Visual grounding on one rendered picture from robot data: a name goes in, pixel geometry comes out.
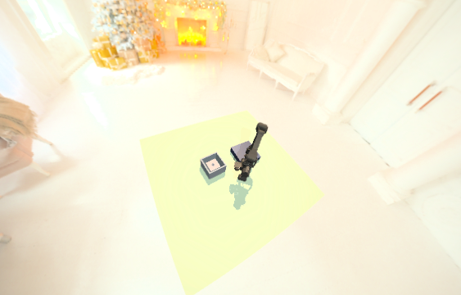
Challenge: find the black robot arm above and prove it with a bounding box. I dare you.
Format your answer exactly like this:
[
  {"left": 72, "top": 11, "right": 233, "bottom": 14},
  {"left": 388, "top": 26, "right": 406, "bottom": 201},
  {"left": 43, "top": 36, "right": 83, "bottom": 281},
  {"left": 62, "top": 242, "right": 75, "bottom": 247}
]
[{"left": 234, "top": 122, "right": 268, "bottom": 178}]

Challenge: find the pale pink square plate with hole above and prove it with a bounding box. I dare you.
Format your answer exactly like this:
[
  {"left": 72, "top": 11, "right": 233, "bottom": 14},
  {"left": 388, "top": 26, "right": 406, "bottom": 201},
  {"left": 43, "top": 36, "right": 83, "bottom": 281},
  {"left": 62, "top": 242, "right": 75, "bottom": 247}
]
[{"left": 206, "top": 159, "right": 220, "bottom": 172}]

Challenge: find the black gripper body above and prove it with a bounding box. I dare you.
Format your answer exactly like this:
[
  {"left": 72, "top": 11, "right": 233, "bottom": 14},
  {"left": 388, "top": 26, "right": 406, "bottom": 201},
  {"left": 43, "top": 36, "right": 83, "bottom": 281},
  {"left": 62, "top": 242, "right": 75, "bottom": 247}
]
[{"left": 238, "top": 158, "right": 247, "bottom": 182}]

